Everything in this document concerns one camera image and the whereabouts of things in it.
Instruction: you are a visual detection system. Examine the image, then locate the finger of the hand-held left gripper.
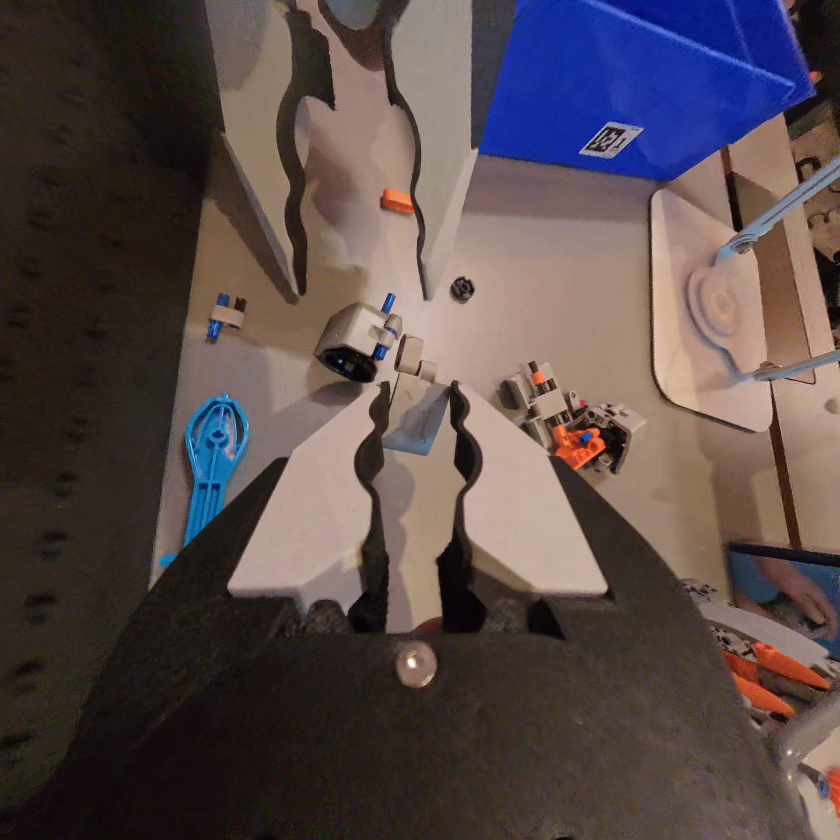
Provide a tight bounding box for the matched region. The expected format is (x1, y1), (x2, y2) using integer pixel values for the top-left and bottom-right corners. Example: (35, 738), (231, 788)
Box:
(385, 0), (477, 303)
(204, 0), (308, 295)

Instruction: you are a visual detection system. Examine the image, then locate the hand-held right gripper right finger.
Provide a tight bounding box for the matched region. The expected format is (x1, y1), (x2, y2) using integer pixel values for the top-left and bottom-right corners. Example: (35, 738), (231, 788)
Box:
(439, 381), (611, 610)

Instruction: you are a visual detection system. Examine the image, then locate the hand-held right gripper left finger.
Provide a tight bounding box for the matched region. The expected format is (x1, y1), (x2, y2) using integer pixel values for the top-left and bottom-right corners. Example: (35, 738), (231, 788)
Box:
(226, 382), (392, 607)

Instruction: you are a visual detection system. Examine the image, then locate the grey bracket brick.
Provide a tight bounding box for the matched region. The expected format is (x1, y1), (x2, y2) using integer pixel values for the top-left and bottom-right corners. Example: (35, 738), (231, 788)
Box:
(385, 385), (456, 456)

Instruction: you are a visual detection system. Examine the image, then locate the grey axle connector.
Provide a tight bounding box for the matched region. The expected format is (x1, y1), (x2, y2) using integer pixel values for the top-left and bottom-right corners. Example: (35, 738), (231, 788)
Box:
(394, 335), (441, 384)

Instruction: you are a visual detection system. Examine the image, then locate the light blue paddle piece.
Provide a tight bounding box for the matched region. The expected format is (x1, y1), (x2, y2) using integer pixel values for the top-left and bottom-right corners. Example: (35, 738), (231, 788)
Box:
(161, 394), (253, 568)

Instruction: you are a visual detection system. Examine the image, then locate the small grey orange brick assembly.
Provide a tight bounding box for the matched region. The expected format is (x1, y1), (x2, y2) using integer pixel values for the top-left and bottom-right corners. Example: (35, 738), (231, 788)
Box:
(499, 361), (649, 476)

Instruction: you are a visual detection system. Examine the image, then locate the blue storage bin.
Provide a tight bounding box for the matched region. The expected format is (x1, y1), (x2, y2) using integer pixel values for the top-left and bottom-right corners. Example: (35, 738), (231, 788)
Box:
(479, 0), (817, 182)

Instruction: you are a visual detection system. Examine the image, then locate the white printed tag sticker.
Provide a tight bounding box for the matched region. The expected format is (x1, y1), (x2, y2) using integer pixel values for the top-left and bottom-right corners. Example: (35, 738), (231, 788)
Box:
(581, 122), (647, 158)

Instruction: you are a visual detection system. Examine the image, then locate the grey sleeve with blue pins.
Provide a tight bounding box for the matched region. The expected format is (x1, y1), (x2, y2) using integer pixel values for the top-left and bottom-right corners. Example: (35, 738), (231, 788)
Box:
(205, 296), (250, 342)

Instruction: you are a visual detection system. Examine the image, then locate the blue cardboard box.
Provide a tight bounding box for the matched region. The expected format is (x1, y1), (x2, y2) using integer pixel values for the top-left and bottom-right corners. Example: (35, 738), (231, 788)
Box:
(726, 536), (840, 644)

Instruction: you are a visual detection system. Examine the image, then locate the black dimpled foam mat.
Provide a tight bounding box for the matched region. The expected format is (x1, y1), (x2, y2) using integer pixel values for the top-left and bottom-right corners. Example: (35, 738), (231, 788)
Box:
(0, 0), (217, 815)

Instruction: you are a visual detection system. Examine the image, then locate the large grey tracked brick vehicle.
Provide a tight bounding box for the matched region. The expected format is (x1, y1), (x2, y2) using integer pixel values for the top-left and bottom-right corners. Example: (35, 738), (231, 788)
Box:
(680, 578), (840, 840)

